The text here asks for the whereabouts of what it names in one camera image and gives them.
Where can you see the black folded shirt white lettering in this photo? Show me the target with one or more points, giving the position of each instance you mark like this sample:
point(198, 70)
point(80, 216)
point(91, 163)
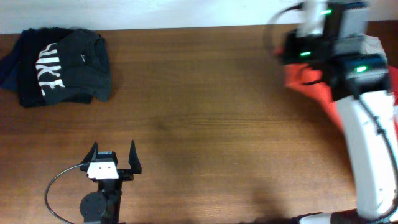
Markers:
point(62, 65)

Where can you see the orange polo shirt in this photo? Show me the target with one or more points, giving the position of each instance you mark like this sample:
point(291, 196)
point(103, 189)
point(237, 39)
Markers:
point(307, 80)

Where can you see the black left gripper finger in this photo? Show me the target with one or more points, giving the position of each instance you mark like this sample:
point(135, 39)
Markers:
point(91, 156)
point(134, 161)

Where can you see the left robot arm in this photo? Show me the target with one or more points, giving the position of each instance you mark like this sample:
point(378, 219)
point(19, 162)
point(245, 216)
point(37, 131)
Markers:
point(103, 205)

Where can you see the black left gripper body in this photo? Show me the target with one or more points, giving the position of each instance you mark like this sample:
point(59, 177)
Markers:
point(124, 175)

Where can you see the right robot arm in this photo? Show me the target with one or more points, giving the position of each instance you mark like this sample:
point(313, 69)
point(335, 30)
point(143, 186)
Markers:
point(325, 58)

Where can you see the dark navy folded garment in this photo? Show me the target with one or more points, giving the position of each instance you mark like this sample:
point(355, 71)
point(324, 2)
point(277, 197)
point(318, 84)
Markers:
point(10, 66)

